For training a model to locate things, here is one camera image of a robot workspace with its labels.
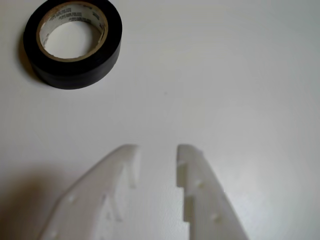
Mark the black tape roll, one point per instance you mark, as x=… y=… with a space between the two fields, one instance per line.
x=75 y=75

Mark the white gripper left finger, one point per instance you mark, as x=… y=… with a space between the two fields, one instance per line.
x=85 y=200

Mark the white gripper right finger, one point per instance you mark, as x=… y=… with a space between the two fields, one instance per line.
x=207 y=200

